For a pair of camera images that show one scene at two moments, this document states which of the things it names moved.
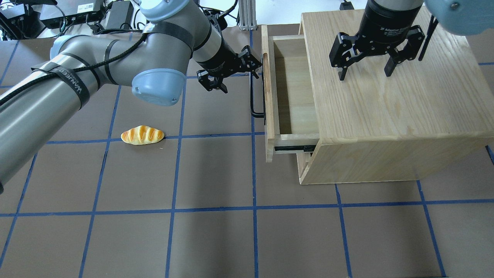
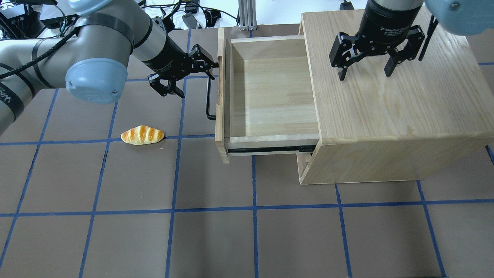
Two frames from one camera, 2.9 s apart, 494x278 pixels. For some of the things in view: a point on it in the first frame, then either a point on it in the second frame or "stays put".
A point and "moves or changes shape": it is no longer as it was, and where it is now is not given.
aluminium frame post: [247, 18] stays put
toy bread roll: [142, 135] stays put
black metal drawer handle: [255, 115] → [210, 116]
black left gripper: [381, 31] stays put
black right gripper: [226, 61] → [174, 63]
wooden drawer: [290, 122] moves or changes shape
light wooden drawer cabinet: [429, 114] stays put
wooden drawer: [302, 158] stays put
